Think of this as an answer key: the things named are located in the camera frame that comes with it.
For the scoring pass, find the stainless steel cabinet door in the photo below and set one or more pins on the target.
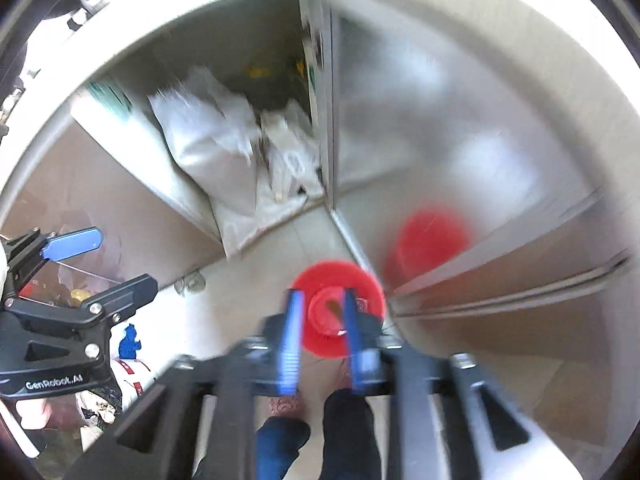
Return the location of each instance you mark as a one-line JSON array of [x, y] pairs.
[[425, 110]]

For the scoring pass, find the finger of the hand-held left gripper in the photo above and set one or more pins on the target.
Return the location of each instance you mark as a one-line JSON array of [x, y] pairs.
[[125, 292], [75, 242]]

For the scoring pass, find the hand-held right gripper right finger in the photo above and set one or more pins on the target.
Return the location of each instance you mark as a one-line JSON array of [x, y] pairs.
[[357, 350]]

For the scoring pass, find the person's right leg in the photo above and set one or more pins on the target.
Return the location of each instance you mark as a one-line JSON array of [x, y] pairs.
[[350, 435]]

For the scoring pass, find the beige cabinet door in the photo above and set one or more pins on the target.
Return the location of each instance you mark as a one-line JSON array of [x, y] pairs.
[[100, 175]]

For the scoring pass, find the large white woven sack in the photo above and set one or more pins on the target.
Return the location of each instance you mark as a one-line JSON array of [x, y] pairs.
[[200, 130]]

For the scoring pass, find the pink slipper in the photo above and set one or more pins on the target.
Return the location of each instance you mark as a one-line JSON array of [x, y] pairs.
[[285, 405]]

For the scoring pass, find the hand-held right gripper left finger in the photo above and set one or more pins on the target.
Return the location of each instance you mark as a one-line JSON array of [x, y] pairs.
[[292, 340]]

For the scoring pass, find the person's leg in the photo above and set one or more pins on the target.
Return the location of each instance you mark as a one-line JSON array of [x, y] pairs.
[[350, 435], [280, 445]]

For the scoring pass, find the flat white woven sack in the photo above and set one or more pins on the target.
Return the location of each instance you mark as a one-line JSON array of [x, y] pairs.
[[240, 215]]

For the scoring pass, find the clear plastic floor stopper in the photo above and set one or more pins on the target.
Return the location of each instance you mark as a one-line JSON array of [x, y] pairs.
[[190, 284]]

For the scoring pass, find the person's left leg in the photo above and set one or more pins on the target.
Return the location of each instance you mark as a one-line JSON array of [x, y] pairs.
[[280, 445]]

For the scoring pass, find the white bag with red print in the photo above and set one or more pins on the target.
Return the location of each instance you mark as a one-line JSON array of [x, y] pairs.
[[132, 377]]

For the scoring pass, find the blue plastic toy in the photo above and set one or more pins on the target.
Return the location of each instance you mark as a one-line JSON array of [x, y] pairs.
[[130, 342]]

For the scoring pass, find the red plastic bucket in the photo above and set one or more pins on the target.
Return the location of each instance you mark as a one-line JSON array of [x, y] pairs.
[[330, 275]]

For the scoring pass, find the crumpled white plastic bag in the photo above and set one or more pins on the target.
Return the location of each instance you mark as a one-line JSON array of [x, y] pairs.
[[290, 150]]

